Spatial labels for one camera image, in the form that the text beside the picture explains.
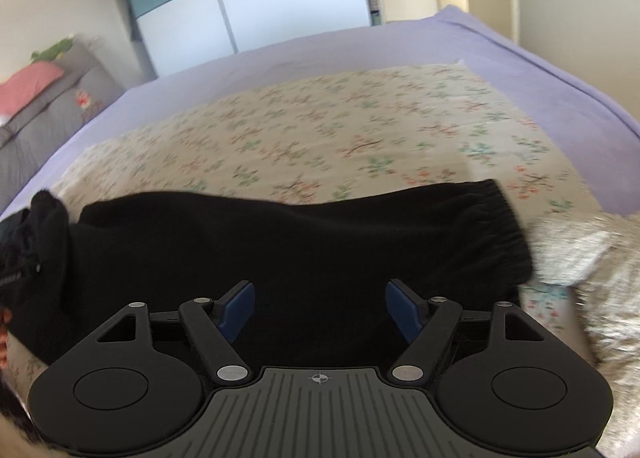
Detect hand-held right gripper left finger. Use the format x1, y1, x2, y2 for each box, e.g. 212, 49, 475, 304
92, 279, 257, 384

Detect floral cream blanket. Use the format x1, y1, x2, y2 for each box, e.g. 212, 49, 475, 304
10, 60, 601, 389

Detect purple bed sheet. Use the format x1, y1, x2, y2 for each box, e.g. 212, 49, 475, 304
0, 5, 640, 219

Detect pink pillow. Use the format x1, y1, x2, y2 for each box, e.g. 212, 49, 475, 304
0, 60, 65, 116

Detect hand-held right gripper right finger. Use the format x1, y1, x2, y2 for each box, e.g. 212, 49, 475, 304
385, 279, 548, 384

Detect black pants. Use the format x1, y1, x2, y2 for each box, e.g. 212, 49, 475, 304
0, 179, 533, 369

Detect grey headboard cushion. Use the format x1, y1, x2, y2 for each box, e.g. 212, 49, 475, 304
0, 35, 126, 211

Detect green plush toy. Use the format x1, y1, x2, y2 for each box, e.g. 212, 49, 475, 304
31, 38, 76, 63

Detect person's left hand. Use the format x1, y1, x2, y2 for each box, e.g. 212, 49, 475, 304
0, 309, 12, 370

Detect white fluffy plush toy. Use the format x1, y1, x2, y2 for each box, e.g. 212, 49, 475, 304
527, 213, 640, 458

